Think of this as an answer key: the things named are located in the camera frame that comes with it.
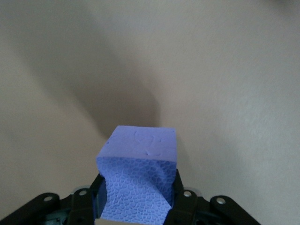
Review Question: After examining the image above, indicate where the purple foam cube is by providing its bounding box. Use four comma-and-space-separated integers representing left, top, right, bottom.
95, 125, 178, 222

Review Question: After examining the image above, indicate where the large paper table cover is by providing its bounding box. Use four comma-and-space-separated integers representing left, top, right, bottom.
0, 0, 300, 225

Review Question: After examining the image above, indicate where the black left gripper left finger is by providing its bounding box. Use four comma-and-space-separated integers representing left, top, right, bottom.
7, 174, 108, 225

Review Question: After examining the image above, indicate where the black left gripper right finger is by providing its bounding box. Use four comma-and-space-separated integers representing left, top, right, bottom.
165, 168, 260, 225

